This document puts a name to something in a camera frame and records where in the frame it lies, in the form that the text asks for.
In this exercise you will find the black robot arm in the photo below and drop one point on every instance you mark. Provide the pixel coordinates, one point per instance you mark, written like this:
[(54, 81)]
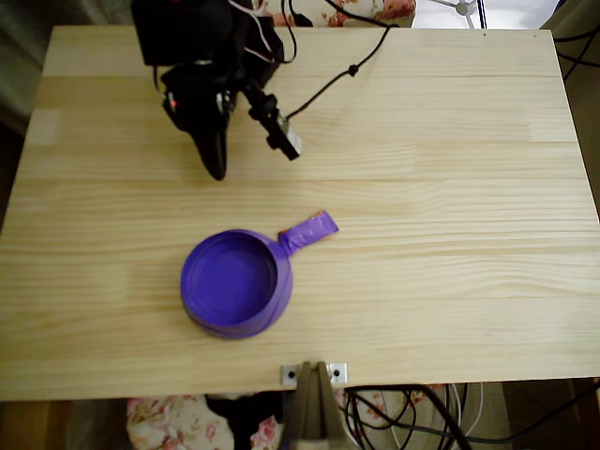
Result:
[(178, 28)]

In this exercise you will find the floral fabric with roses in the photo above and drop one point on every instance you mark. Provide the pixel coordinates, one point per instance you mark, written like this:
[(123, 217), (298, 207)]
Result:
[(356, 7)]

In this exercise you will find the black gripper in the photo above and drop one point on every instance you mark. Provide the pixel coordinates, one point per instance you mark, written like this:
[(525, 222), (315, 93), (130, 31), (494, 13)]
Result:
[(202, 123)]

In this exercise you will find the black soft object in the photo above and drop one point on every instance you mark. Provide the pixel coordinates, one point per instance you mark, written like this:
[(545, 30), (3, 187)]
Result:
[(244, 417)]

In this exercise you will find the purple bowl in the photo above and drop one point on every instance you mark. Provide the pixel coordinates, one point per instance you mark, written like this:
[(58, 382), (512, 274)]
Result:
[(229, 281)]

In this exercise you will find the tan camera stand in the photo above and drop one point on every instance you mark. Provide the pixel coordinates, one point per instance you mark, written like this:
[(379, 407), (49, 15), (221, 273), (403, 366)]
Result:
[(309, 412)]

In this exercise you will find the grey green curtain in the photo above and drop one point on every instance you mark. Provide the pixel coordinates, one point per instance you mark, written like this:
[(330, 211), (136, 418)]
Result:
[(28, 47)]

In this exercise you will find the thin black pole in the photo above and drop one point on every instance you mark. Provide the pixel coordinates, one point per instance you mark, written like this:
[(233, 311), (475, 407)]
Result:
[(481, 11)]

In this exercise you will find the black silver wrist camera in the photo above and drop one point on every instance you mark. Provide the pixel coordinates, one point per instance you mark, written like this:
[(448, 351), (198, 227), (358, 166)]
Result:
[(283, 138)]

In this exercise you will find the silver metal bracket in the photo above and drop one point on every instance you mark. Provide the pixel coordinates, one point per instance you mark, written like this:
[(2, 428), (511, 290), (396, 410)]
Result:
[(343, 378)]

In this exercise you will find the white stand base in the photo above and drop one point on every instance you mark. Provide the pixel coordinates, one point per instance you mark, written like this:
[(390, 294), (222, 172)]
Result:
[(463, 7)]

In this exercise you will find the floral fabric with black patch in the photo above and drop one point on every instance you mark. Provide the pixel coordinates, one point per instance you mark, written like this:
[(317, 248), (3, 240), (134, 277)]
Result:
[(159, 422)]

